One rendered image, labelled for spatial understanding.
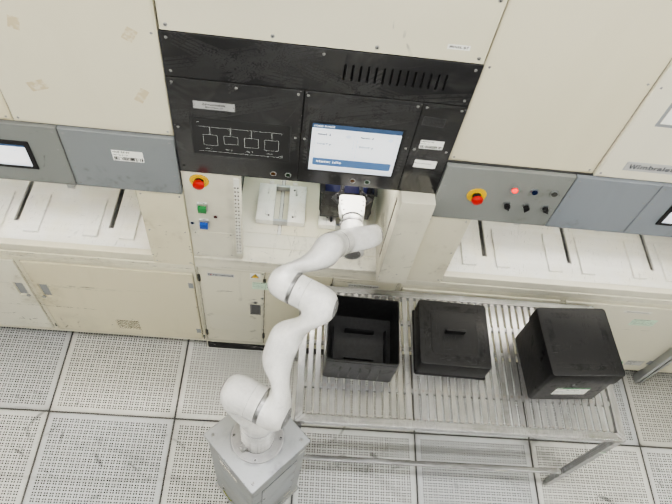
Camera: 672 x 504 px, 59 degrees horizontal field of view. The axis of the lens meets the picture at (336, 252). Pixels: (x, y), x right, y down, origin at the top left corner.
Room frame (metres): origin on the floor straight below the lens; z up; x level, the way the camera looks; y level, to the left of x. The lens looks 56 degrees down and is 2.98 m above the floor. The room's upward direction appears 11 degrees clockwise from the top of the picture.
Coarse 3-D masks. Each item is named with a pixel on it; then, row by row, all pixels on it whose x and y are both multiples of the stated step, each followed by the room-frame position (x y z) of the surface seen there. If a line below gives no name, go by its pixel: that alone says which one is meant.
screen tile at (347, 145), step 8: (320, 136) 1.35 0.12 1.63; (328, 136) 1.35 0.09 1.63; (336, 136) 1.35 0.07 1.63; (344, 136) 1.36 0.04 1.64; (352, 136) 1.36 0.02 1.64; (344, 144) 1.36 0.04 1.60; (352, 144) 1.36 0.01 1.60; (320, 152) 1.35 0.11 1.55; (328, 152) 1.35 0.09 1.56; (336, 152) 1.35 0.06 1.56; (344, 152) 1.36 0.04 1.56
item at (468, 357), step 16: (432, 304) 1.29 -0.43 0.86; (448, 304) 1.30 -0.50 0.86; (464, 304) 1.32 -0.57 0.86; (416, 320) 1.22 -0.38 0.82; (432, 320) 1.21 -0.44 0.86; (448, 320) 1.23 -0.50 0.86; (464, 320) 1.24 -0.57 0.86; (480, 320) 1.26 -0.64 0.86; (416, 336) 1.16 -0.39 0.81; (432, 336) 1.14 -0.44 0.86; (448, 336) 1.16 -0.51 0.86; (464, 336) 1.17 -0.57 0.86; (480, 336) 1.18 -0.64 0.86; (416, 352) 1.09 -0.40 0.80; (432, 352) 1.07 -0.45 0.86; (448, 352) 1.09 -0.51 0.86; (464, 352) 1.10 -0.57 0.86; (480, 352) 1.11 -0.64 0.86; (416, 368) 1.03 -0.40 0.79; (432, 368) 1.02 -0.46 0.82; (448, 368) 1.03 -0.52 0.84; (464, 368) 1.04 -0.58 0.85; (480, 368) 1.05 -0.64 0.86
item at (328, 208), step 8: (320, 184) 1.59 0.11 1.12; (320, 192) 1.65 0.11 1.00; (328, 192) 1.56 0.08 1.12; (336, 192) 1.56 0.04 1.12; (368, 192) 1.66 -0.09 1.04; (376, 192) 1.60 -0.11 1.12; (320, 200) 1.61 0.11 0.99; (328, 200) 1.56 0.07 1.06; (320, 208) 1.56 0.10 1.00; (328, 208) 1.57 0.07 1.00; (336, 208) 1.57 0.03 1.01; (368, 208) 1.59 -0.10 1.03; (328, 216) 1.57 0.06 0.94; (336, 216) 1.57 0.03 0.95; (368, 216) 1.59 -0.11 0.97
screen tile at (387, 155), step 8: (360, 136) 1.36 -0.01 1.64; (368, 136) 1.37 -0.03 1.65; (376, 136) 1.37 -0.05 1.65; (360, 144) 1.36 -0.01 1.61; (368, 144) 1.37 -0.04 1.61; (376, 144) 1.37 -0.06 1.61; (384, 144) 1.37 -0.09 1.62; (392, 144) 1.38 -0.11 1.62; (360, 152) 1.36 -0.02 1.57; (368, 152) 1.37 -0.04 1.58; (376, 152) 1.37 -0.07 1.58; (384, 152) 1.38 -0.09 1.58; (392, 152) 1.38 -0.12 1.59; (376, 160) 1.37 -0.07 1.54; (384, 160) 1.38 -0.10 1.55
